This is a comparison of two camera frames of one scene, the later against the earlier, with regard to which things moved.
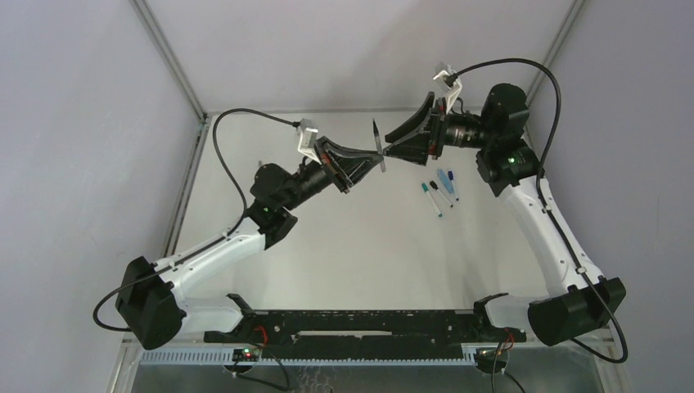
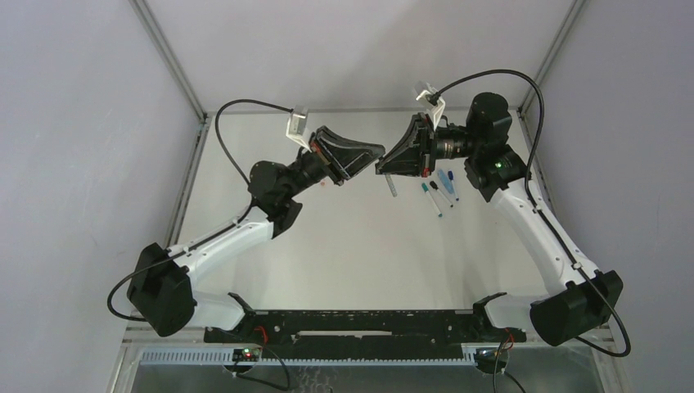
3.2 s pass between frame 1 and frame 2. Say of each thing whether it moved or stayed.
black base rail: stayed
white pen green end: stayed
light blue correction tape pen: stayed
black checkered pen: moved
